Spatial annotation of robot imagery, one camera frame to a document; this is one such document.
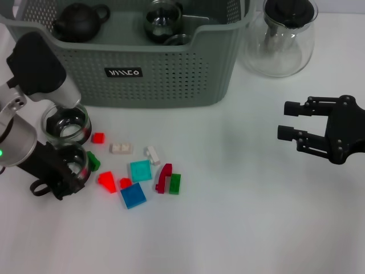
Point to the red square toy brick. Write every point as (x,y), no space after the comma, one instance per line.
(98,138)

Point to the white two-stud toy brick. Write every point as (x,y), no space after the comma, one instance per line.
(122,148)

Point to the black clay teapot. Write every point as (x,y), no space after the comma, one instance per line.
(77,23)

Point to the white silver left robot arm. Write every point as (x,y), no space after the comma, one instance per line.
(17,140)

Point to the dark red curved toy piece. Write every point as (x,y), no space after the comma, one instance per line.
(164,178)

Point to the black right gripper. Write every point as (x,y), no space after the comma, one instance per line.
(345,128)

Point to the red sloped toy brick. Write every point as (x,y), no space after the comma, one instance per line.
(107,181)

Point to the small green toy brick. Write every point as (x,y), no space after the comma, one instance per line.
(93,162)

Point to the teal flat square plate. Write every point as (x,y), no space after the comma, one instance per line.
(140,170)

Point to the grey-green perforated storage bin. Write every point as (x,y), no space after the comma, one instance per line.
(171,80)

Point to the blue flat square plate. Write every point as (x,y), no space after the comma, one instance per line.
(133,197)

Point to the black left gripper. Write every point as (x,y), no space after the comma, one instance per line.
(45,162)

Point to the long green toy brick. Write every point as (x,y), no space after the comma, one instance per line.
(174,184)

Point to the small white toy block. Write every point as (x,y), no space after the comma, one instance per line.
(154,155)

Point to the clear glass carafe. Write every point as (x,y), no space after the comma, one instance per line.
(279,61)

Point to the black carafe lid with strainer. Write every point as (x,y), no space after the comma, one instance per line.
(288,11)

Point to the glass teacup with black base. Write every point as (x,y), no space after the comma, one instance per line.
(65,132)
(81,155)
(162,20)

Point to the small red toy piece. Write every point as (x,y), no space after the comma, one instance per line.
(125,182)

